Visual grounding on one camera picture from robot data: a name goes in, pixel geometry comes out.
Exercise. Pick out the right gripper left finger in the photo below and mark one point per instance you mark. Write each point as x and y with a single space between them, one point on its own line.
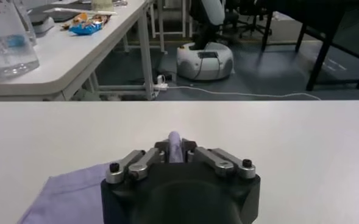
139 165

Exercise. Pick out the purple t-shirt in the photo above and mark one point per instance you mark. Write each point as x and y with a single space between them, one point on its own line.
69 198

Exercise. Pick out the white power strip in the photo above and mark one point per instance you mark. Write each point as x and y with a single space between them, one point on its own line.
161 83

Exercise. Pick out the white wheeled humanoid robot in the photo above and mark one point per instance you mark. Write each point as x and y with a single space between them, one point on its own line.
203 64

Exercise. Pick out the white table with snacks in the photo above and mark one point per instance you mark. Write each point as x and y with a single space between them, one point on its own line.
75 61

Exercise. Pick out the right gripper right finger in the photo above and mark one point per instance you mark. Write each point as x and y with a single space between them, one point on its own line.
222 162

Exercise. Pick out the dark grey laptop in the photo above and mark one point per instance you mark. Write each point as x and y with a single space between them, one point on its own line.
69 16

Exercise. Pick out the dark brown snack packet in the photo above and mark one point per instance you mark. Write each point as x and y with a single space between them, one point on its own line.
100 19

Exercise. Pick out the large clear water bottle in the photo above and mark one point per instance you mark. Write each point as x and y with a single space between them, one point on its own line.
8 48

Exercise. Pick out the black table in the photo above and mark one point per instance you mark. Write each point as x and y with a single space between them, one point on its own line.
317 65

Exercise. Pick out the blue snack packet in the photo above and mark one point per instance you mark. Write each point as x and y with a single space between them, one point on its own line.
86 29

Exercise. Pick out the black office chair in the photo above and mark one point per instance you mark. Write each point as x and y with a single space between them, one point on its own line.
252 28

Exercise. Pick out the orange snack packet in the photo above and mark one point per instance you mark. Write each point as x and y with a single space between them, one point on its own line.
81 18

